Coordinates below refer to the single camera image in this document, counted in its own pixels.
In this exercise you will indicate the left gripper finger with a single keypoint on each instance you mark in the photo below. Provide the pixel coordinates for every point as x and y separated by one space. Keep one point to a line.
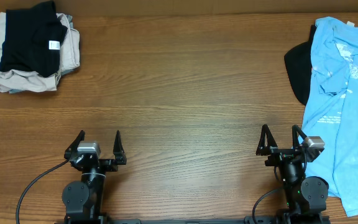
118 150
73 147

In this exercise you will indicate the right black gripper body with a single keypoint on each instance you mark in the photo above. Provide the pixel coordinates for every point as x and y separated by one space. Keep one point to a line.
279 155

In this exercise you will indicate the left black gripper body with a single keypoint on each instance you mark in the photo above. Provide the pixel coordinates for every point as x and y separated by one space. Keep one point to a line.
107 165

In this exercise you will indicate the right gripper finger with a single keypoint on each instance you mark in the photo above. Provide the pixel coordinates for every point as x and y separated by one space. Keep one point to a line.
296 134
267 144

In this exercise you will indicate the light blue printed t-shirt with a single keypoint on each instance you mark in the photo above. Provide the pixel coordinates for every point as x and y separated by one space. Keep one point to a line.
332 109

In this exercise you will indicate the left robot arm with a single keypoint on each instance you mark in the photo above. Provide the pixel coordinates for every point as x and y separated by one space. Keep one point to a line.
83 199

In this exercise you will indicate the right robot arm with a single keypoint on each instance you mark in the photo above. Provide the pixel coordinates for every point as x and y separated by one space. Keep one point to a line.
306 196

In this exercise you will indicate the black t-shirt on right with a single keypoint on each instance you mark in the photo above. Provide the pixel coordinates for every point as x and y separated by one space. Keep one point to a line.
298 66

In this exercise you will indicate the folded beige garment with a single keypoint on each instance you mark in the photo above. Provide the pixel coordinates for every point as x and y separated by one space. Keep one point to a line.
15 81

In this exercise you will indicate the folded black garment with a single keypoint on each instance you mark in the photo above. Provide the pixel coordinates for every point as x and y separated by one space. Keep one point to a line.
32 40

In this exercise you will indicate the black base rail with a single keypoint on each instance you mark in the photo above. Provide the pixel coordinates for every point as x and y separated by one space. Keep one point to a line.
245 220

